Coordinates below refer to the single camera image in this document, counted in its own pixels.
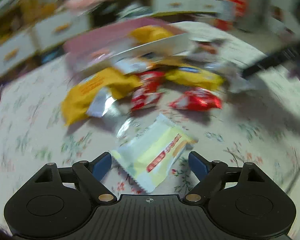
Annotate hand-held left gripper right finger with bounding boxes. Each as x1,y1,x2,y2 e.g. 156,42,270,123
183,151,266,203

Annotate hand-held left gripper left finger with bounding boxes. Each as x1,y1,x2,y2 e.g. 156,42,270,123
34,152,115,203

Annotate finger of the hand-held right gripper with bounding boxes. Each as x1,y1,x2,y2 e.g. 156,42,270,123
242,47,298,78

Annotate white pale yellow snack packet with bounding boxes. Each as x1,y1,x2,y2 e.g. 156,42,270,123
110,114,199,194

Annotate red foil snack packet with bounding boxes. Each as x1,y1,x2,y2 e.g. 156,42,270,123
168,87,223,112

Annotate pink cardboard box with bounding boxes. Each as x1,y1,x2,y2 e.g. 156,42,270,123
64,17,190,78

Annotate silver blue snack packet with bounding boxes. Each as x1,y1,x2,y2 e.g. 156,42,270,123
86,87,120,118

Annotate red orange carton boxes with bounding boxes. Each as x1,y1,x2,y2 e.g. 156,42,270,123
215,0,249,30

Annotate yellow packet with blue label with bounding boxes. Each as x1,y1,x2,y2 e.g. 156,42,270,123
165,66,224,90

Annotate large yellow snack packet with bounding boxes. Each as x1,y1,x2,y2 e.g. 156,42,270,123
61,67,142,127

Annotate floral tablecloth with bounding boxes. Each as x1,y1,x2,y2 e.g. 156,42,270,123
0,21,300,230

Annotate low wooden cabinet white drawers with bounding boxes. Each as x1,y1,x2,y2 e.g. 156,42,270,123
151,0,225,14

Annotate plain yellow snack packet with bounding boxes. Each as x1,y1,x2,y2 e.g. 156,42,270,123
130,26,175,44

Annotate wooden shelf cabinet white drawers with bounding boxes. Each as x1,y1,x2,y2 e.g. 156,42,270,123
0,11,92,79

